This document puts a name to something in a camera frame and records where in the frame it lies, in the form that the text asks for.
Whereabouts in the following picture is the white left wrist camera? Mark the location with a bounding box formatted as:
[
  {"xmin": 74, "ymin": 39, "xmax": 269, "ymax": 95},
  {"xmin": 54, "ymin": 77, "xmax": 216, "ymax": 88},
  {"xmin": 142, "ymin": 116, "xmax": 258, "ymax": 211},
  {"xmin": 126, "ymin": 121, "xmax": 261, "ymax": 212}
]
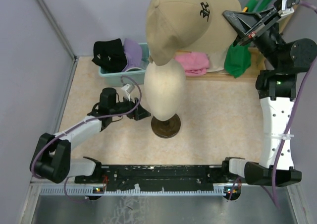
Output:
[{"xmin": 121, "ymin": 84, "xmax": 135, "ymax": 100}]

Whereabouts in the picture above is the black cap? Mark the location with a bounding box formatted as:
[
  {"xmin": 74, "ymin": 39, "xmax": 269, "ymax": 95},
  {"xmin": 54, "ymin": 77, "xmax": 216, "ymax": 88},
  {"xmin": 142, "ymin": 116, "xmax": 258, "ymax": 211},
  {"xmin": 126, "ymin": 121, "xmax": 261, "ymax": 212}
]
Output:
[{"xmin": 92, "ymin": 38, "xmax": 127, "ymax": 73}]

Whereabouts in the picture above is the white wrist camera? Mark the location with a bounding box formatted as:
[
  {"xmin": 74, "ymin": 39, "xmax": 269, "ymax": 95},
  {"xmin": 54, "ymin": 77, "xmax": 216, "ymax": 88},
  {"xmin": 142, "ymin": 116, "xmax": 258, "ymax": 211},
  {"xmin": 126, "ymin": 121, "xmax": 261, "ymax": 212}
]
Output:
[
  {"xmin": 273, "ymin": 0, "xmax": 297, "ymax": 17},
  {"xmin": 121, "ymin": 84, "xmax": 135, "ymax": 100}
]

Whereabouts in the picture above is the beige cap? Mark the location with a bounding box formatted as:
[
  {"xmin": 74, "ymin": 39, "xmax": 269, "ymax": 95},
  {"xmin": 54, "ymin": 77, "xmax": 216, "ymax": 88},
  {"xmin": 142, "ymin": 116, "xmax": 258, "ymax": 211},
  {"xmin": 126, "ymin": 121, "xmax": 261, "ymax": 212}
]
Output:
[{"xmin": 146, "ymin": 0, "xmax": 242, "ymax": 66}]

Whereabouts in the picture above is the teal plastic bin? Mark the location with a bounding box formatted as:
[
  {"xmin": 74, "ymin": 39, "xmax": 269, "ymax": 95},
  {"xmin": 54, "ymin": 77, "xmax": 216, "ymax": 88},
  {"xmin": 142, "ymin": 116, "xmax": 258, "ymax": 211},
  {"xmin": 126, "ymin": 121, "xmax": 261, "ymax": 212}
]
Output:
[{"xmin": 98, "ymin": 42, "xmax": 151, "ymax": 87}]

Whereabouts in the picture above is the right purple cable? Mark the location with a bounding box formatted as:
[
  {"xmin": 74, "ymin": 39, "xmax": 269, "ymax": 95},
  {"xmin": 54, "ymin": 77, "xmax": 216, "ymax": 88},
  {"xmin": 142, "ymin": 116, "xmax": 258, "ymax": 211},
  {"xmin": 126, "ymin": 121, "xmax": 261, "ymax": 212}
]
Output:
[{"xmin": 229, "ymin": 0, "xmax": 317, "ymax": 209}]

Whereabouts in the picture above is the cream cloth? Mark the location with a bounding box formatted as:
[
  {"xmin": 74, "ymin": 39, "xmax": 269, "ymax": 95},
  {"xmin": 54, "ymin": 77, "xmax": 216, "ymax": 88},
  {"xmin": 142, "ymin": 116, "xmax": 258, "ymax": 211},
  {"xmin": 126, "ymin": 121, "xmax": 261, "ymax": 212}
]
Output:
[{"xmin": 207, "ymin": 48, "xmax": 228, "ymax": 73}]

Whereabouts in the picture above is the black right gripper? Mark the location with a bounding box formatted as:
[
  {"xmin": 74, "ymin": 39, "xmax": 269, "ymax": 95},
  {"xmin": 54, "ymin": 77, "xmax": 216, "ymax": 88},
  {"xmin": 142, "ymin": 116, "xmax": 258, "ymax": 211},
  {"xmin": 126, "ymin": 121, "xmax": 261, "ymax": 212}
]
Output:
[{"xmin": 220, "ymin": 6, "xmax": 285, "ymax": 69}]

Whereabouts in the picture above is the green tank top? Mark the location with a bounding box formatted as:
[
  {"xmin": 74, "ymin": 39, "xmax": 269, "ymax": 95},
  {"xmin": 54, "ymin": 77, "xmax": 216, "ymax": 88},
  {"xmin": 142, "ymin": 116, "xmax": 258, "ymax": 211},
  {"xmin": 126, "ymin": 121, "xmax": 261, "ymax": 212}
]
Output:
[{"xmin": 224, "ymin": 0, "xmax": 272, "ymax": 78}]

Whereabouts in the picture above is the pink cloth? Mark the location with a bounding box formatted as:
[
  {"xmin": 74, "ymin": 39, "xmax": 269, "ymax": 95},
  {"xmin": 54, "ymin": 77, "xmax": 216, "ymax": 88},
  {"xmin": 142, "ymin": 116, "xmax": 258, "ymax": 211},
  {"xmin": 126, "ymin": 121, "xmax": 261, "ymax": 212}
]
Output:
[{"xmin": 175, "ymin": 52, "xmax": 210, "ymax": 77}]

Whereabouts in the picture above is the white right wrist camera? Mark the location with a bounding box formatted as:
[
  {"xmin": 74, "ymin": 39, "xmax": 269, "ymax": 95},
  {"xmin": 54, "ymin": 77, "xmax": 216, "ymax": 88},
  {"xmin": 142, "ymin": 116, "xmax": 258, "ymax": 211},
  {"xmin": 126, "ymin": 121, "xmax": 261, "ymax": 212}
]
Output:
[{"xmin": 273, "ymin": 0, "xmax": 297, "ymax": 17}]

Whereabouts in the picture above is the wooden clothes rack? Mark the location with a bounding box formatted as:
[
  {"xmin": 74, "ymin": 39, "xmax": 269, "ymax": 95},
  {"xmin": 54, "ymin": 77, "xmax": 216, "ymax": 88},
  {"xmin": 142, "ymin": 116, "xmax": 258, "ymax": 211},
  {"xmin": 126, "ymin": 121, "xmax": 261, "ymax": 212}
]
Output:
[{"xmin": 173, "ymin": 0, "xmax": 312, "ymax": 83}]

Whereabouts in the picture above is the purple cap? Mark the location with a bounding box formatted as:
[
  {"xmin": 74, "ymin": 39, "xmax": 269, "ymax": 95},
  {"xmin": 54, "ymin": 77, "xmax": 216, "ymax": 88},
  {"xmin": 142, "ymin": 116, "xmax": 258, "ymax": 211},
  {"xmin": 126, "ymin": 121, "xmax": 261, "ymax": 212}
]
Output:
[{"xmin": 123, "ymin": 38, "xmax": 142, "ymax": 72}]

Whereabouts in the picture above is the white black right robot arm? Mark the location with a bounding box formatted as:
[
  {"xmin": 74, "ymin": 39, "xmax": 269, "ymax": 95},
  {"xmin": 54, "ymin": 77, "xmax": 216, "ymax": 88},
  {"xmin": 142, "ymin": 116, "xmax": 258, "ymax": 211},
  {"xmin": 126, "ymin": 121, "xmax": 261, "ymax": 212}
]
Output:
[{"xmin": 221, "ymin": 8, "xmax": 317, "ymax": 187}]

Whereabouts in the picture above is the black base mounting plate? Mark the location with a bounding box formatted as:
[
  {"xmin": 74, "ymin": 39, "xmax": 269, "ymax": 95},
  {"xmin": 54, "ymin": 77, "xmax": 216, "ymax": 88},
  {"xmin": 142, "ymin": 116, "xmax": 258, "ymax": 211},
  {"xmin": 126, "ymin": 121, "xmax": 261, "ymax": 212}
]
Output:
[{"xmin": 75, "ymin": 165, "xmax": 237, "ymax": 192}]

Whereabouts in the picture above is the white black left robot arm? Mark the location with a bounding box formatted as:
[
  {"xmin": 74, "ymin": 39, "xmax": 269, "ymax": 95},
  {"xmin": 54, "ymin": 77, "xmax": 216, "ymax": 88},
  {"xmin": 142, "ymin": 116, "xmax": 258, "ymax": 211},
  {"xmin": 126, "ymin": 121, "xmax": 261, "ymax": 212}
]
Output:
[{"xmin": 30, "ymin": 88, "xmax": 151, "ymax": 183}]

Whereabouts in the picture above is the beige mannequin head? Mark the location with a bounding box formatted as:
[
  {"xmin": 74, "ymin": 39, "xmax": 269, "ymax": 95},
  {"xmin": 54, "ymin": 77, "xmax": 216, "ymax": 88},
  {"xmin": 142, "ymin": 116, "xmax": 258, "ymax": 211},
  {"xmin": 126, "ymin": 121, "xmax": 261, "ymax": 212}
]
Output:
[{"xmin": 144, "ymin": 59, "xmax": 186, "ymax": 121}]

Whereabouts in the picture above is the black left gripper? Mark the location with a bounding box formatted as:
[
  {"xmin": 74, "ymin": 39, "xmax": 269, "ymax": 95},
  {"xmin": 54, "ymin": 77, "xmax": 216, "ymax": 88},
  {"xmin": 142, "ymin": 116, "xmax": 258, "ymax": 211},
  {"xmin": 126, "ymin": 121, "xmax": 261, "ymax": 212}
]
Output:
[{"xmin": 110, "ymin": 94, "xmax": 151, "ymax": 121}]

